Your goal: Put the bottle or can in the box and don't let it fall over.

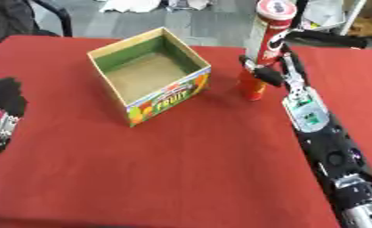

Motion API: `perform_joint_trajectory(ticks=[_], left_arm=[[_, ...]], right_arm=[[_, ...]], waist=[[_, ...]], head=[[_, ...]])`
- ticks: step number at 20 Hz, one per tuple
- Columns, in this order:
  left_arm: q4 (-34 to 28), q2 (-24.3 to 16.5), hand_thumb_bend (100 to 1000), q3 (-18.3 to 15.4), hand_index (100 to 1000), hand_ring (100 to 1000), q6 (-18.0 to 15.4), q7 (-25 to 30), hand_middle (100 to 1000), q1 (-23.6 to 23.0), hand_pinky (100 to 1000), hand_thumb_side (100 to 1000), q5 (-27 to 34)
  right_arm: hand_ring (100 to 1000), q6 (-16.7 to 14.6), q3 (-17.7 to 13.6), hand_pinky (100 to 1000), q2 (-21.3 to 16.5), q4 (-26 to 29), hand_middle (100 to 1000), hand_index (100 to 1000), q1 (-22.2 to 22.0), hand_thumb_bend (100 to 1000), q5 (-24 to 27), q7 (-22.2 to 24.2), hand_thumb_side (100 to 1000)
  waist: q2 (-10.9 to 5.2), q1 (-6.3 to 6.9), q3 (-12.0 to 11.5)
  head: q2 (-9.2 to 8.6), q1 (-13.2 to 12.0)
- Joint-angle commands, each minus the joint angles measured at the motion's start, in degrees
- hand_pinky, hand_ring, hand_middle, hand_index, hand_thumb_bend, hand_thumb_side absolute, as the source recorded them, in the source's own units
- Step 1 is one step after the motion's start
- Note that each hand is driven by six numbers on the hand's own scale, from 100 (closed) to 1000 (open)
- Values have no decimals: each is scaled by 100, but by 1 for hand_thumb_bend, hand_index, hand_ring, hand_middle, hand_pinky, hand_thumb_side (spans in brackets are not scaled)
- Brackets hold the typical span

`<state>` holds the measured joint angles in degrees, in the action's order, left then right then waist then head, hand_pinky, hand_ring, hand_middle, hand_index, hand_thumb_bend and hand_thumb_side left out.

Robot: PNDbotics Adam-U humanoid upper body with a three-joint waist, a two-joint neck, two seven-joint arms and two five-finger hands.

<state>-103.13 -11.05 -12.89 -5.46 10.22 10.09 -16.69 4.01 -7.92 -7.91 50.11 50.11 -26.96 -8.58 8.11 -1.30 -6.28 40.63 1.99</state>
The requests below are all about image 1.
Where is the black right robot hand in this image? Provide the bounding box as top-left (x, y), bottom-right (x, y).
top-left (237, 50), bottom-right (311, 94)

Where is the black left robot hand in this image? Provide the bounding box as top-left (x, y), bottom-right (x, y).
top-left (0, 77), bottom-right (30, 169)

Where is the tall red canister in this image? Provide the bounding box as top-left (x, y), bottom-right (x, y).
top-left (234, 0), bottom-right (298, 102)

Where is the cardboard box with green inside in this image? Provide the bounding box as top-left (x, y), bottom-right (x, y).
top-left (86, 27), bottom-right (214, 128)

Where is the black tripod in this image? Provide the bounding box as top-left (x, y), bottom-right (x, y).
top-left (284, 0), bottom-right (370, 50)

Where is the black chair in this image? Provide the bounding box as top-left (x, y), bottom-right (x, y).
top-left (0, 0), bottom-right (74, 51)

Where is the white crumpled cloth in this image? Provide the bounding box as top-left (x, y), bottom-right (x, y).
top-left (97, 0), bottom-right (166, 14)

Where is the white frame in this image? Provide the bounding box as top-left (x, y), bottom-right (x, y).
top-left (301, 0), bottom-right (368, 36)

